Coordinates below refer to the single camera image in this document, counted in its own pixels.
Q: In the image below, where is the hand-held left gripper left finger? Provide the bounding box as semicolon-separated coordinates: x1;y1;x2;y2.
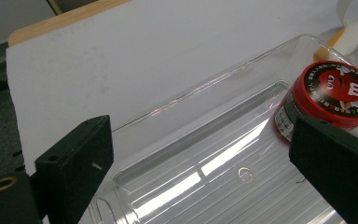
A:
34;114;115;224

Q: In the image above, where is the red candy jar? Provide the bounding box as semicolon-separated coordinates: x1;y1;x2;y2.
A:
272;60;358;146

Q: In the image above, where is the clear plastic tray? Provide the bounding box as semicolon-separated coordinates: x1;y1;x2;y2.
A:
87;33;358;224

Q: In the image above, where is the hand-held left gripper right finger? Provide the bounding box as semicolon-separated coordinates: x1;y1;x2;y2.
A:
288;113;358;224

